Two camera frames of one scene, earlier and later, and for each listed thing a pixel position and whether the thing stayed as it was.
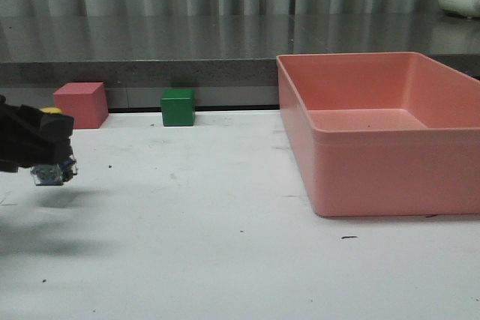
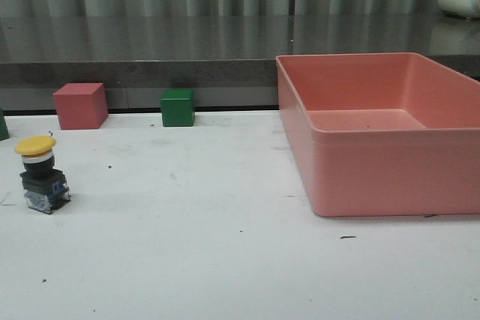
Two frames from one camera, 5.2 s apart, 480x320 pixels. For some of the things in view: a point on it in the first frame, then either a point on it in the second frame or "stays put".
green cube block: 178,106 stays put
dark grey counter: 230,61 stays put
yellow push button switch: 54,174 → 44,186
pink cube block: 85,102 stays put
